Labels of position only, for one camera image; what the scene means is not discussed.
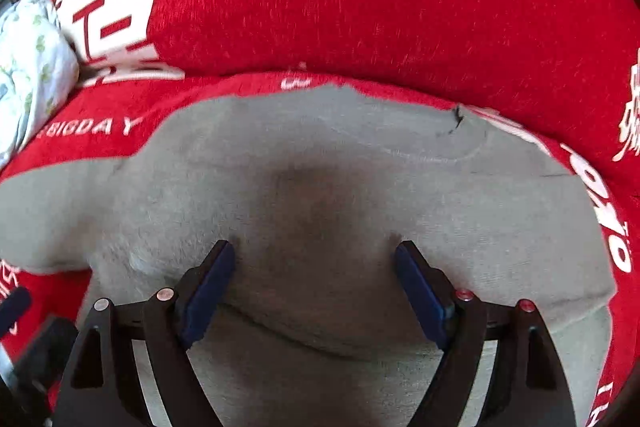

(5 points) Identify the grey knit sweater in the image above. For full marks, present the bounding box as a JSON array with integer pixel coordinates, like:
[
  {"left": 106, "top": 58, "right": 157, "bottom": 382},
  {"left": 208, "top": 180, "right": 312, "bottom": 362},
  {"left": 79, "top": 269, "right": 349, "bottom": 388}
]
[{"left": 0, "top": 83, "right": 617, "bottom": 427}]

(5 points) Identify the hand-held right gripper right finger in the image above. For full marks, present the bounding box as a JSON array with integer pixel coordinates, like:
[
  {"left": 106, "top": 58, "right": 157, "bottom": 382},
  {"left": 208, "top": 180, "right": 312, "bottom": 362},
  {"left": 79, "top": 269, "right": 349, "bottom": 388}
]
[{"left": 394, "top": 241, "right": 581, "bottom": 427}]

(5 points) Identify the white floral cloth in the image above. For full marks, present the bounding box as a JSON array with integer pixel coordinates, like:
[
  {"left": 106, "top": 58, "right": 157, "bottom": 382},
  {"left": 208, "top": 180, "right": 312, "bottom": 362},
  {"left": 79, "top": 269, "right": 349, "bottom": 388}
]
[{"left": 0, "top": 0, "right": 81, "bottom": 170}]

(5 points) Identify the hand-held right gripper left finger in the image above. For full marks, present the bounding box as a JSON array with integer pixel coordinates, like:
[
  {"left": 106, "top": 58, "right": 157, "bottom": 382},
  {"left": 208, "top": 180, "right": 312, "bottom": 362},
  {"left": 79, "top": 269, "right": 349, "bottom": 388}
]
[{"left": 52, "top": 239, "right": 237, "bottom": 427}]

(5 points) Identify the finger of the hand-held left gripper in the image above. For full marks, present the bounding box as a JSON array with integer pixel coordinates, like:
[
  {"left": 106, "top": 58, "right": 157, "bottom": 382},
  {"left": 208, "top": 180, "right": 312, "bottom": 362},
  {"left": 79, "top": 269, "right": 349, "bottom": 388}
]
[{"left": 0, "top": 287, "right": 32, "bottom": 339}]

